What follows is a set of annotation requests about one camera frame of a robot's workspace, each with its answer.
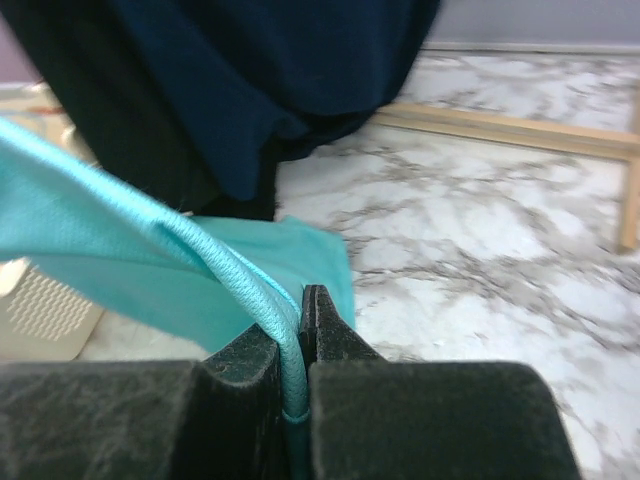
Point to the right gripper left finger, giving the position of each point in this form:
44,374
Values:
219,418

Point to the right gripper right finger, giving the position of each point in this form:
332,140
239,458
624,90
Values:
376,419

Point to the teal t shirt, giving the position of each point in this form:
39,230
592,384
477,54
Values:
205,279

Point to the navy blue t shirt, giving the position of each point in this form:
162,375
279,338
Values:
240,74

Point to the black t shirt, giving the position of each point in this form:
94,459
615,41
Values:
89,61

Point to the cream plastic laundry basket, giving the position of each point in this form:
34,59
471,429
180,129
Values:
41,318

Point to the wooden clothes rack frame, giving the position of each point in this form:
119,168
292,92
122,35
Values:
543,135

